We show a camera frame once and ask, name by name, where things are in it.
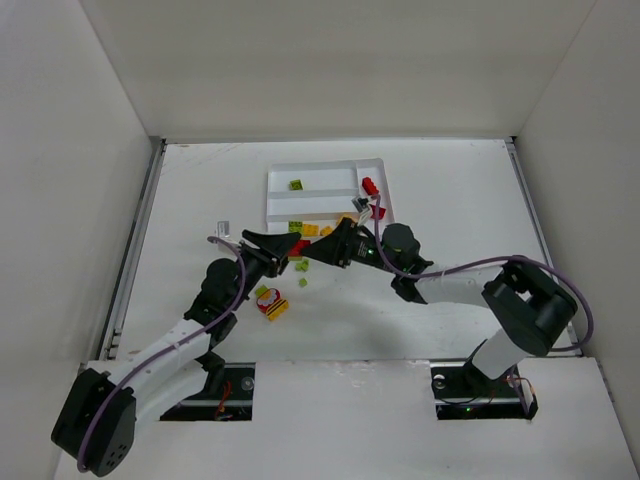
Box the red lego brick large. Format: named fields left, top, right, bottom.
left=288, top=239, right=311, bottom=257

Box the yellow lego brick large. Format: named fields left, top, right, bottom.
left=319, top=214, right=356, bottom=237

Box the red sloped lego brick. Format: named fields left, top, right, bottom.
left=370, top=204, right=386, bottom=220

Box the green square lego brick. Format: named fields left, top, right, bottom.
left=289, top=179, right=304, bottom=191

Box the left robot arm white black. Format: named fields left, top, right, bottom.
left=51, top=230, right=301, bottom=478

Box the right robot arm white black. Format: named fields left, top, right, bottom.
left=301, top=219, right=578, bottom=380

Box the green lego beside flower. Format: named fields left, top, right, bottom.
left=255, top=285, right=268, bottom=297

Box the red white flower lego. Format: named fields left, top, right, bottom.
left=256, top=288, right=281, bottom=314

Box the white divided sorting tray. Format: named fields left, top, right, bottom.
left=265, top=158, right=395, bottom=233

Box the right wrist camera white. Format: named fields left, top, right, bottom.
left=352, top=196, right=372, bottom=214

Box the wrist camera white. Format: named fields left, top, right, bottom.
left=352, top=196, right=372, bottom=214
left=216, top=220, right=231, bottom=240

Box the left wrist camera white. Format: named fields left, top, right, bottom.
left=216, top=220, right=231, bottom=240

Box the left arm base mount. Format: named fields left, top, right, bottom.
left=160, top=362, right=256, bottom=423

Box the left aluminium rail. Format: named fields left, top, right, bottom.
left=90, top=136, right=166, bottom=360

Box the aluminium rail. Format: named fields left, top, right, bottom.
left=90, top=136, right=166, bottom=360
left=504, top=134, right=574, bottom=321

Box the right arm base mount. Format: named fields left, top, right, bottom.
left=430, top=340, right=539, bottom=421

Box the right aluminium rail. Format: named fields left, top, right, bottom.
left=504, top=134, right=574, bottom=321

